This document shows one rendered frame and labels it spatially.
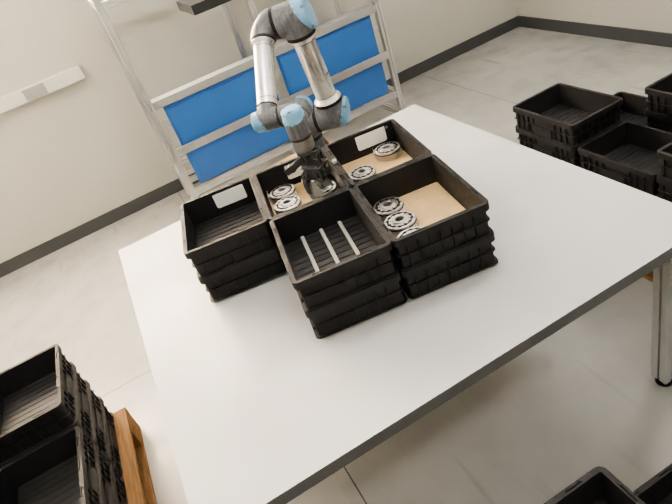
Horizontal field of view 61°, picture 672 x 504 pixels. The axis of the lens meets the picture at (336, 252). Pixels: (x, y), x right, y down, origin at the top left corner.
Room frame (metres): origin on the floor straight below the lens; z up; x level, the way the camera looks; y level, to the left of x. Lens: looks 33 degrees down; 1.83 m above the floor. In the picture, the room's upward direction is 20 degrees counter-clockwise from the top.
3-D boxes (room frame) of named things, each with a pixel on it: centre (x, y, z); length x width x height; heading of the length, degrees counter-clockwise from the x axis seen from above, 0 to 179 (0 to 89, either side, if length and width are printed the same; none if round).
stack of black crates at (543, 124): (2.38, -1.24, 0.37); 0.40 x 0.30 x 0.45; 14
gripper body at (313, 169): (1.85, -0.03, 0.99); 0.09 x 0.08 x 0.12; 49
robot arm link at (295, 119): (1.85, -0.02, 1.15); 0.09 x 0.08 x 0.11; 160
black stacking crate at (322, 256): (1.49, 0.01, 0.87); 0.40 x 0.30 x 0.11; 4
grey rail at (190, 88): (3.87, -0.03, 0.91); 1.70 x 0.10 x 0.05; 105
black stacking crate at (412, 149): (1.91, -0.26, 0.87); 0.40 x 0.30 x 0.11; 4
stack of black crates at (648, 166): (1.99, -1.35, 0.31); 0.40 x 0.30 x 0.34; 15
